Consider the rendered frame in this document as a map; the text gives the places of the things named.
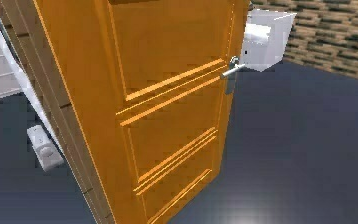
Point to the orange wooden room door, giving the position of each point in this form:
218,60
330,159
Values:
160,110

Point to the white box cabinet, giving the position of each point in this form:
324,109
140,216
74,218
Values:
270,43

